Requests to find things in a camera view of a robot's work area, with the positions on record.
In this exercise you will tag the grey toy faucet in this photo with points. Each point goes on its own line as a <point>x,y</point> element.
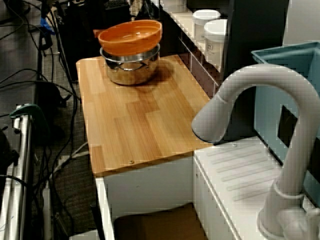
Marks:
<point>295,162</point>

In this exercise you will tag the teal plastic bin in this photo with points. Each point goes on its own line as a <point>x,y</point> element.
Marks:
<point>275,105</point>

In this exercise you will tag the dark tiled backsplash shelf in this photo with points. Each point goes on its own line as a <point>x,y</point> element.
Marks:
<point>197,65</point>

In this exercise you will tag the blue plastic piece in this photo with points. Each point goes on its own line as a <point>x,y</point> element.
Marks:
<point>47,25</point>

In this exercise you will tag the black bulky device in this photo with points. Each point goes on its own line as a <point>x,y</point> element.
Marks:
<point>7,150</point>

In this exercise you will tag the aluminium frame rail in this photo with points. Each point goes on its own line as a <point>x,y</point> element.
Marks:
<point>22,162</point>

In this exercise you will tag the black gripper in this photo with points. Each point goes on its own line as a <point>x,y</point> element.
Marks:
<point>90,32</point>

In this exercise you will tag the stainless steel pot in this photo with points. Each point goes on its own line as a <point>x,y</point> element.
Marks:
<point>132,75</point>

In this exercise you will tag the orange plastic toy pan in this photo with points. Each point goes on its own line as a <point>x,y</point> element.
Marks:
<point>130,45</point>

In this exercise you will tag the white lidded spice jar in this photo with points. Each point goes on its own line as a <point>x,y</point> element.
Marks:
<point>203,20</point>
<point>215,37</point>

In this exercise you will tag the brass countertop screw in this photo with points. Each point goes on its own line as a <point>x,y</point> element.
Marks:
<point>131,161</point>

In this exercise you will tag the green clamp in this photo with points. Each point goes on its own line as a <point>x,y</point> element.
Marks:
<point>27,108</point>

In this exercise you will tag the dark grey upright panel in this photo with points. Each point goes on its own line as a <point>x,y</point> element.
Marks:
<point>257,32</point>

